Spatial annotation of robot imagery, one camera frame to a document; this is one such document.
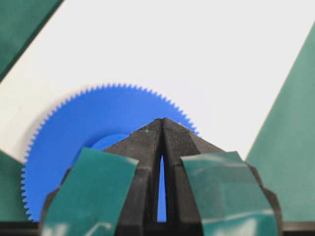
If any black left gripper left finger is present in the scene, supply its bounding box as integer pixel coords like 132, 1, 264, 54
39, 118, 163, 236

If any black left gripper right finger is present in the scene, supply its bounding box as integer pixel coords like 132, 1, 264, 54
160, 118, 284, 236

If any blue plastic gear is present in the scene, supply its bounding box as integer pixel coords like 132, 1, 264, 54
22, 84, 195, 222

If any green tape strip right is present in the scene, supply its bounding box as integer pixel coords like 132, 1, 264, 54
182, 151, 278, 236

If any green tape strip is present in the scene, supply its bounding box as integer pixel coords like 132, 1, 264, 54
182, 151, 278, 236
41, 148, 138, 236

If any green tape strip left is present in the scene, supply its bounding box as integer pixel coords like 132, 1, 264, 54
41, 148, 138, 236

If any green mat right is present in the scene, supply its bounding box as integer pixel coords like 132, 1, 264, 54
247, 30, 315, 221

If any green mat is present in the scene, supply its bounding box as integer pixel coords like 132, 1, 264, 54
0, 152, 28, 221
0, 0, 62, 80
247, 30, 315, 221

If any green mat lower left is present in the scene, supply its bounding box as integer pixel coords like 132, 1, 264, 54
0, 152, 28, 221

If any green mat top left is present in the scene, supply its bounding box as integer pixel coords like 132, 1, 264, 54
0, 0, 62, 80

